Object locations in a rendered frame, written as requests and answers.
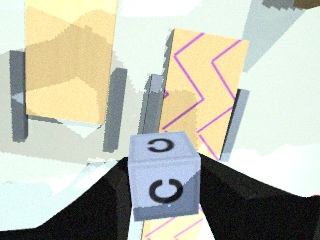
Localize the tan wooden strip with purple zigzag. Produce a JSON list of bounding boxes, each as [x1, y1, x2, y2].
[[141, 27, 249, 240]]

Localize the pale yellow flat strip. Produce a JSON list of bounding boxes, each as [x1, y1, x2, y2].
[[25, 0, 118, 125]]

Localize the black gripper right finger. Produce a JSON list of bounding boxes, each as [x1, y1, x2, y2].
[[198, 152, 320, 240]]

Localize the light blue cube with black c mark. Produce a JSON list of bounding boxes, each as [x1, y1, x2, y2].
[[128, 131, 201, 222]]

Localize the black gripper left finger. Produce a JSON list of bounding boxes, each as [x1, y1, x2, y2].
[[0, 157, 132, 240]]

